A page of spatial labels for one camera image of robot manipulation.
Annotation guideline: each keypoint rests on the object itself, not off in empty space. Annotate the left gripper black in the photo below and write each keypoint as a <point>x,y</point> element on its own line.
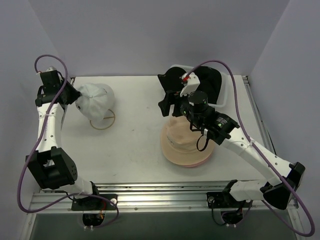
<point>71,93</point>

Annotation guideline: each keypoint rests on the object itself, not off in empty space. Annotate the white baseball cap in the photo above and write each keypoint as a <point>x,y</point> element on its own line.
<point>95,100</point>

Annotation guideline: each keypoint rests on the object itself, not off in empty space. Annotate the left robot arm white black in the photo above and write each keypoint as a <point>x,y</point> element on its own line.
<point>49,164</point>

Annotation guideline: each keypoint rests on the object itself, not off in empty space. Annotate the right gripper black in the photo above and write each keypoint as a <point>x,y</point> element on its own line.
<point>171,101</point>

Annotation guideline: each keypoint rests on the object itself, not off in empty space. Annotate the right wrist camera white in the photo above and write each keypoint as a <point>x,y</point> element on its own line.
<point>190,82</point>

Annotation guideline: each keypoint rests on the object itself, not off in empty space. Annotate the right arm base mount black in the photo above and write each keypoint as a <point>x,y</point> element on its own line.
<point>221,200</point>

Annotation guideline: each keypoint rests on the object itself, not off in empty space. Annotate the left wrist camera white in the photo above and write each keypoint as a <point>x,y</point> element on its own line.
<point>51,69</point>

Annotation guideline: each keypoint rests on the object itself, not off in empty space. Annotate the white plastic basket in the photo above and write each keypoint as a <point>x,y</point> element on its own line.
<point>215,84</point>

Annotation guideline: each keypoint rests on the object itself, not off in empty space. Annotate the beige bucket hat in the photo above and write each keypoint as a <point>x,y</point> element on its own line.
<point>180,145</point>

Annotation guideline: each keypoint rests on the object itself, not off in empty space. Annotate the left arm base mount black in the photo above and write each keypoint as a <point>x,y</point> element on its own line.
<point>90,204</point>

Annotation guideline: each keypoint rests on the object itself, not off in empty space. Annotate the pink bucket hat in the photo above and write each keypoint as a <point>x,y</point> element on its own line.
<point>196,163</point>

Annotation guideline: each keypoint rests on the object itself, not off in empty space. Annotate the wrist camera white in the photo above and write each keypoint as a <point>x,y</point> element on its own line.
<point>51,69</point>
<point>190,82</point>

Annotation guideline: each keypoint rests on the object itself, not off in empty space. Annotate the black hat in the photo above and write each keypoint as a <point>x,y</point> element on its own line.
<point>171,79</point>

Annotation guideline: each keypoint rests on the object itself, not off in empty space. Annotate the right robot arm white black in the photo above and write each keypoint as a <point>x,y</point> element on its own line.
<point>281,177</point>

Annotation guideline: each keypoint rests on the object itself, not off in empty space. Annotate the aluminium rail frame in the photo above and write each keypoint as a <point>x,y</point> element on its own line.
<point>140,197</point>

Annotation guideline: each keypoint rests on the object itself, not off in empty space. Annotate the gold wire hat stand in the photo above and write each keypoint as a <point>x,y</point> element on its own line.
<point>107,122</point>

